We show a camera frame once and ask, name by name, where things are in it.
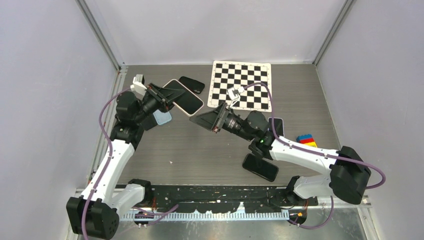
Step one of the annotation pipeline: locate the phone in lilac case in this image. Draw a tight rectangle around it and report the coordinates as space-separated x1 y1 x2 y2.
267 117 285 137

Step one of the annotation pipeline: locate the yellow window toy block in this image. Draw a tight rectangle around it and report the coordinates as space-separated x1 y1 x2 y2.
304 141 318 148

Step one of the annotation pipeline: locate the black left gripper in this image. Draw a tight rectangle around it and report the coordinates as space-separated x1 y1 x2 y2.
133 83 185 124

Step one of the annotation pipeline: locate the red blue toy block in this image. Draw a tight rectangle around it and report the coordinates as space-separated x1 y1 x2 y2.
296 134 315 145

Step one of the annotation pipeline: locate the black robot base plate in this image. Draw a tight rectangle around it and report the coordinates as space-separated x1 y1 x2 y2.
135 185 318 214

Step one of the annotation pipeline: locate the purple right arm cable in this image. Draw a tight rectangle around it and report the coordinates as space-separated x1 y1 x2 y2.
236 81 387 231

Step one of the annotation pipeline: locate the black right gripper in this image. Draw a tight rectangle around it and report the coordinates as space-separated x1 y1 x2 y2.
190 101 254 142

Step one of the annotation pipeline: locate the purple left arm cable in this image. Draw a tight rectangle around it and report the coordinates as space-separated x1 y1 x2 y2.
81 86 180 240

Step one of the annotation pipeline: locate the phone in black case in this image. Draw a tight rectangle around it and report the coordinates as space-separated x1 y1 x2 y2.
242 153 279 182

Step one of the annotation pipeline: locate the aluminium front rail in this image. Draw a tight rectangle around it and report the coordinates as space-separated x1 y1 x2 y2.
70 186 373 222

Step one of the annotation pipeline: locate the black white chessboard mat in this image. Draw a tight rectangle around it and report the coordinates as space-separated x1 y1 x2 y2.
207 60 272 113

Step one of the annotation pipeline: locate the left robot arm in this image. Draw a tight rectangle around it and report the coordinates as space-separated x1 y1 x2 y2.
66 83 185 240

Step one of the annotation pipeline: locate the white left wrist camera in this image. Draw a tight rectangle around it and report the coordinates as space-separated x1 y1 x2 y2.
130 74 147 96

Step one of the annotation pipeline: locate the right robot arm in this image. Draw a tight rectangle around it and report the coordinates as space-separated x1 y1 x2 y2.
189 102 371 205

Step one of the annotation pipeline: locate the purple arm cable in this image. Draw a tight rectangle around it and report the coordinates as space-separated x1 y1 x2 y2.
81 86 180 240
236 81 387 231

